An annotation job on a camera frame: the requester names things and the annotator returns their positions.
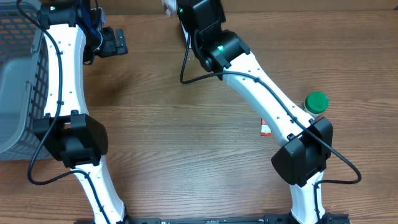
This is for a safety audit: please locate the brown cookie snack bag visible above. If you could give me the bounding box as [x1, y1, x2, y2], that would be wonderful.
[162, 0, 177, 17]

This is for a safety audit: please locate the red snack stick packet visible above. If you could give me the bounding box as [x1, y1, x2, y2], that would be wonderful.
[261, 119, 272, 136]

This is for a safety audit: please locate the green lid spice jar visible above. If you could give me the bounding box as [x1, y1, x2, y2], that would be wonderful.
[302, 91, 329, 119]

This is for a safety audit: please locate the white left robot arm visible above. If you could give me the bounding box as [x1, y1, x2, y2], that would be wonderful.
[27, 1, 130, 223]

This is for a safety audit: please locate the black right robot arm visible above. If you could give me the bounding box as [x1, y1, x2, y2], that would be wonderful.
[177, 1, 333, 223]

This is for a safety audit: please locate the white barcode scanner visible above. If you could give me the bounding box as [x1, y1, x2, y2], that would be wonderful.
[180, 23, 189, 45]

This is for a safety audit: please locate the grey plastic mesh basket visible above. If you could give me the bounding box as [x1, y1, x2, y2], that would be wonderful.
[1, 0, 49, 161]

